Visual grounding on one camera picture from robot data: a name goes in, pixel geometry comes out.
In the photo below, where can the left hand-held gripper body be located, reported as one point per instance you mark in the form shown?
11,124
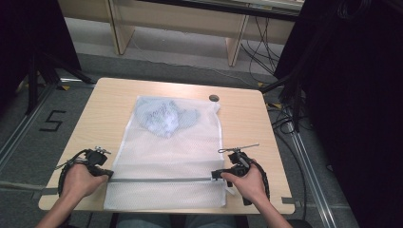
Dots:
94,160

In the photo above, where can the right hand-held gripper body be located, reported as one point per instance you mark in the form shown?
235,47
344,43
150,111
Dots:
239,164

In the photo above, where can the white mesh laundry bag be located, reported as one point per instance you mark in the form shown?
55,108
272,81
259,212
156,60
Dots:
169,158

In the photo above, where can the person's right hand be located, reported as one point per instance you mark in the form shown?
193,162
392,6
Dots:
250,185

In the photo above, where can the person's left hand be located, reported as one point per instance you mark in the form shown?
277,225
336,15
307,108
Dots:
80,182

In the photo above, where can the grey tape strip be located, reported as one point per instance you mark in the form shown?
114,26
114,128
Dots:
47,191
290,200

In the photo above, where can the grey round table grommet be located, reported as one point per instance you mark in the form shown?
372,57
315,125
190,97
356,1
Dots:
214,98

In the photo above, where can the blue and white garment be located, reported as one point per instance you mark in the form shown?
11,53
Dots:
164,117

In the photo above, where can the black metal stand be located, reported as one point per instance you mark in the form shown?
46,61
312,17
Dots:
33,82
296,104

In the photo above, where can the black curtain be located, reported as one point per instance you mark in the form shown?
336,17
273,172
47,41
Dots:
28,38
355,110

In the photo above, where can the light wooden desk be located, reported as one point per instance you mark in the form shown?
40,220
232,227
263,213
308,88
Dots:
177,22

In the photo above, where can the aluminium floor rail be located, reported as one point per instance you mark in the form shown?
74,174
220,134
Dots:
22,126
312,180

